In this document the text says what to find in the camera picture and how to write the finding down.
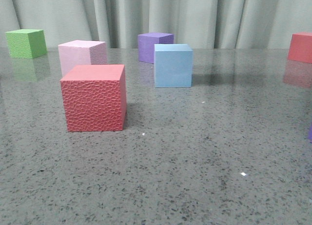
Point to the light blue foam cube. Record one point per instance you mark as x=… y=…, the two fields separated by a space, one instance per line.
x=173 y=65

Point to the purple cube at edge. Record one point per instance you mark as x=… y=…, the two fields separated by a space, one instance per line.
x=310 y=133

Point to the grey-green curtain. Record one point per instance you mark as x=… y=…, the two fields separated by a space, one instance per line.
x=207 y=24

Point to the purple foam cube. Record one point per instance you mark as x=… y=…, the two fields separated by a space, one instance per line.
x=146 y=44

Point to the pink foam cube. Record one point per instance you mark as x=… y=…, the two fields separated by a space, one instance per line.
x=79 y=52

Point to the red cube far right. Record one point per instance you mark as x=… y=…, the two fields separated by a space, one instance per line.
x=301 y=47

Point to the green foam cube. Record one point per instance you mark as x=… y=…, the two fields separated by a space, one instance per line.
x=26 y=43

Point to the large red textured cube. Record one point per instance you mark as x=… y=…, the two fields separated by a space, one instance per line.
x=94 y=98

